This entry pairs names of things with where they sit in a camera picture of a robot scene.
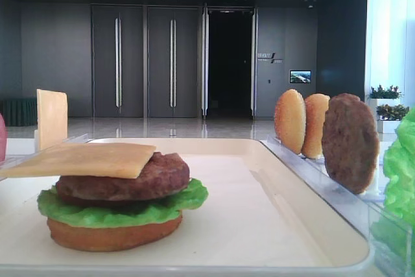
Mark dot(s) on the sesame top bun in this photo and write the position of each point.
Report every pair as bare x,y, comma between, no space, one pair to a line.
290,120

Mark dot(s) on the meat patty in burger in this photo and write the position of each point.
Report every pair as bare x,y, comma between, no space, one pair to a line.
163,175

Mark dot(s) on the cheese slice on burger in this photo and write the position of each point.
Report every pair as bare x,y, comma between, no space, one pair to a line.
116,160

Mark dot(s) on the upright brown meat patty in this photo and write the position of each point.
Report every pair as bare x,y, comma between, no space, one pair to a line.
350,143

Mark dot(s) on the upright cheese slice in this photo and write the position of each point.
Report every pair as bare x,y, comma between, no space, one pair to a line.
52,112

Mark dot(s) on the lettuce leaf in burger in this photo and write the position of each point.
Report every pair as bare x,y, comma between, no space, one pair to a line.
137,214

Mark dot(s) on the upright red tomato slice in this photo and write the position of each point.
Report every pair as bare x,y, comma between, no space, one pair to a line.
3,139

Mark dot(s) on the upright green lettuce leaf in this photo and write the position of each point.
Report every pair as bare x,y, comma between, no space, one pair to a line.
398,167

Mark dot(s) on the cream rectangular serving tray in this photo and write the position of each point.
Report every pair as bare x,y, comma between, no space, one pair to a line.
260,219

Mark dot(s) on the upright spare bun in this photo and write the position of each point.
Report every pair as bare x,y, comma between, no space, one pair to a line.
316,106

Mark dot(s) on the bottom bun slice on tray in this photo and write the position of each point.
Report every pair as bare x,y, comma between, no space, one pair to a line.
110,239

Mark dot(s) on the potted plants in planter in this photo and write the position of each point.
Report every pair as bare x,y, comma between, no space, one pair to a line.
385,104

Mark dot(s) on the green pleated table skirt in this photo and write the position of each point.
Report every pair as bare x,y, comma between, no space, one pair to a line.
19,111

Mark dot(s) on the wall display screen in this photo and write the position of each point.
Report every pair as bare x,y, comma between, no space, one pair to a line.
302,77

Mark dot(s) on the long clear right rail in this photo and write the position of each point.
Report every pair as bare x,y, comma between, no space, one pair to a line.
362,211

